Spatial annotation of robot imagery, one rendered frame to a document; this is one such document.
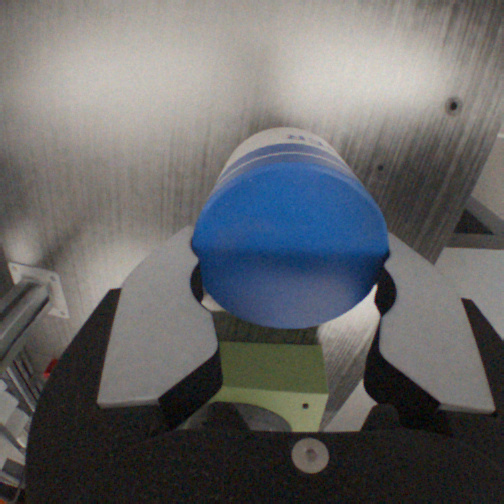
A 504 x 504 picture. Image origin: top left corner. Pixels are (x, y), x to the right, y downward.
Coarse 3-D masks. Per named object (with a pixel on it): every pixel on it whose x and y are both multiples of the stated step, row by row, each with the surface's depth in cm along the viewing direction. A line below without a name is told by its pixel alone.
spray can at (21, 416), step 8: (16, 408) 51; (16, 416) 50; (24, 416) 52; (8, 424) 48; (16, 424) 49; (24, 424) 51; (16, 432) 49; (0, 440) 45; (0, 448) 44; (8, 448) 45; (0, 456) 43; (0, 464) 43
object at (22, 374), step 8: (0, 296) 40; (24, 352) 48; (16, 360) 45; (24, 360) 48; (8, 368) 44; (16, 368) 46; (24, 368) 48; (32, 368) 51; (16, 376) 46; (24, 376) 48; (16, 384) 47; (24, 384) 48; (40, 384) 54; (24, 392) 48; (32, 392) 52; (40, 392) 54; (32, 400) 51; (32, 408) 52
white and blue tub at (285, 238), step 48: (288, 144) 11; (240, 192) 9; (288, 192) 9; (336, 192) 9; (192, 240) 10; (240, 240) 10; (288, 240) 10; (336, 240) 10; (384, 240) 10; (240, 288) 11; (288, 288) 11; (336, 288) 11
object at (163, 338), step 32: (160, 256) 10; (192, 256) 10; (128, 288) 8; (160, 288) 8; (192, 288) 9; (128, 320) 7; (160, 320) 7; (192, 320) 7; (128, 352) 6; (160, 352) 6; (192, 352) 7; (128, 384) 6; (160, 384) 6; (192, 384) 6
